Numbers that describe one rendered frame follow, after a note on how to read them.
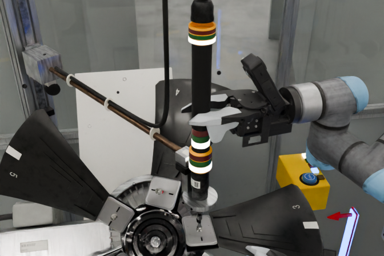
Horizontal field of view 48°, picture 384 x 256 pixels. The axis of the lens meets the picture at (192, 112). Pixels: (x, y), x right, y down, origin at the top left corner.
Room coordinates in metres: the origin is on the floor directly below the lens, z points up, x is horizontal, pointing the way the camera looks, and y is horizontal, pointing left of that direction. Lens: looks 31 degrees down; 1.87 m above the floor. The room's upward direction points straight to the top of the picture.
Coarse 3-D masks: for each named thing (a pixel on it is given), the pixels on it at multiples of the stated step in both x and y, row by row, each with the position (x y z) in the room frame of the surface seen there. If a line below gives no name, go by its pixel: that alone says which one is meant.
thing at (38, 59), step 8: (24, 48) 1.12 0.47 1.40; (32, 48) 1.13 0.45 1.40; (40, 48) 1.13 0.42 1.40; (48, 48) 1.13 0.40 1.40; (24, 56) 1.10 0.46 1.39; (32, 56) 1.07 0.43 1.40; (40, 56) 1.07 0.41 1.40; (48, 56) 1.07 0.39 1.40; (56, 56) 1.08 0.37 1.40; (32, 64) 1.07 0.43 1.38; (40, 64) 1.05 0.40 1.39; (48, 64) 1.06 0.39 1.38; (56, 64) 1.08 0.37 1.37; (32, 72) 1.08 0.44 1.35; (40, 72) 1.04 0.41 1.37; (48, 72) 1.06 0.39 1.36; (40, 80) 1.04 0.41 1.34; (48, 80) 1.06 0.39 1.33
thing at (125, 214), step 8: (112, 200) 0.65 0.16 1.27; (104, 208) 0.66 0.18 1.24; (112, 208) 0.66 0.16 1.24; (120, 208) 0.65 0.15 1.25; (128, 208) 0.65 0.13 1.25; (104, 216) 0.67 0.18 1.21; (120, 216) 0.65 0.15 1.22; (128, 216) 0.65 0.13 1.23; (112, 224) 0.66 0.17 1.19; (120, 224) 0.66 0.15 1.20; (120, 232) 0.66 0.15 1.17
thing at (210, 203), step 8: (176, 152) 0.68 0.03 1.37; (176, 160) 0.68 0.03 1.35; (184, 160) 0.66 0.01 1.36; (176, 168) 0.67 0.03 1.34; (184, 168) 0.66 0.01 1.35; (184, 176) 0.66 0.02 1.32; (184, 184) 0.66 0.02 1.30; (184, 192) 0.66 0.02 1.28; (208, 192) 0.66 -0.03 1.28; (216, 192) 0.66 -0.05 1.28; (184, 200) 0.64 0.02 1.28; (192, 200) 0.64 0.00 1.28; (208, 200) 0.64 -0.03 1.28; (216, 200) 0.64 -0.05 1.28; (192, 208) 0.62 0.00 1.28; (200, 208) 0.62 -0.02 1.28; (208, 208) 0.62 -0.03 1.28
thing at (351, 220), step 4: (352, 212) 0.71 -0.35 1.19; (352, 216) 0.70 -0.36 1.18; (348, 220) 0.71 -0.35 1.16; (352, 220) 0.70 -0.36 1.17; (348, 224) 0.71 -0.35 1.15; (352, 224) 0.70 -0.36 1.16; (348, 228) 0.71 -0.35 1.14; (352, 228) 0.69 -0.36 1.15; (348, 232) 0.70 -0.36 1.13; (344, 236) 0.71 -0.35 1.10; (348, 236) 0.70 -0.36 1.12; (344, 240) 0.71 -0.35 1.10; (348, 240) 0.69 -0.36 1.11; (344, 244) 0.70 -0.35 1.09; (344, 248) 0.70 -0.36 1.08; (340, 252) 0.71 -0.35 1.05; (344, 252) 0.70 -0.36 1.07
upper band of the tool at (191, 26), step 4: (192, 24) 0.67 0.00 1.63; (196, 24) 0.67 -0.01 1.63; (200, 24) 0.67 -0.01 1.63; (204, 24) 0.67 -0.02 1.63; (208, 24) 0.67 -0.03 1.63; (212, 24) 0.67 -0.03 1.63; (192, 28) 0.64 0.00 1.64; (196, 28) 0.63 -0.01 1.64; (200, 28) 0.67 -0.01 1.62; (204, 28) 0.67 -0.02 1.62; (208, 28) 0.63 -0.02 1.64; (212, 28) 0.64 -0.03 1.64; (196, 40) 0.63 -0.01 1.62; (200, 40) 0.63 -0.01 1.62; (204, 40) 0.63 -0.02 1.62; (208, 40) 0.63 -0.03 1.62
